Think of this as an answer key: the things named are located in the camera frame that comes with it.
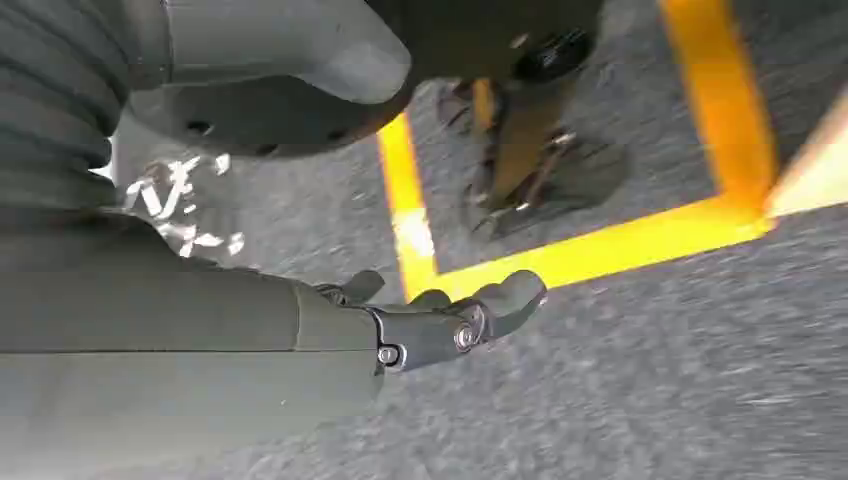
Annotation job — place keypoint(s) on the ribbed grey right arm sleeve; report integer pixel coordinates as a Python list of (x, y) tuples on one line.
[(53, 99)]

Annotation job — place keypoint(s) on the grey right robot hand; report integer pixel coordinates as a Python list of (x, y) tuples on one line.
[(166, 371)]

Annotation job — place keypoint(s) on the yellow tape strip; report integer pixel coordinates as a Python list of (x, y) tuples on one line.
[(407, 199), (722, 99), (609, 248)]

